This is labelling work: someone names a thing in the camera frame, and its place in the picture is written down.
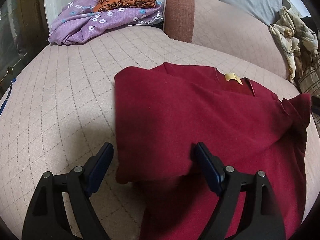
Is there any dark red shirt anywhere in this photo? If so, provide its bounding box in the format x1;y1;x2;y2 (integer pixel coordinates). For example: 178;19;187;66
115;63;311;239

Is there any beige patterned crumpled cloth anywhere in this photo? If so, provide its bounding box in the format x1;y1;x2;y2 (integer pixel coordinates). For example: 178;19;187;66
269;7;319;129

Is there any wooden glass door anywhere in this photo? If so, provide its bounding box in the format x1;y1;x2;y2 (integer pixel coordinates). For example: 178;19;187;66
1;0;49;96

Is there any purple floral cloth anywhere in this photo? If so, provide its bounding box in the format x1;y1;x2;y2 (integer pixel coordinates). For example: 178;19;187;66
48;0;163;45

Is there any pink brown bolster pillow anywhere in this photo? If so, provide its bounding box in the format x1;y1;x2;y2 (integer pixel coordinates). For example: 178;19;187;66
163;0;289;79

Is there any orange black patterned cloth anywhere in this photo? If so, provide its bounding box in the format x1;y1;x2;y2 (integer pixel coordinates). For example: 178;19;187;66
93;0;156;12

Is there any blue cord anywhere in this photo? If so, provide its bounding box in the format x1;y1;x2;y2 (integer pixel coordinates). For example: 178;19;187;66
0;77;17;116

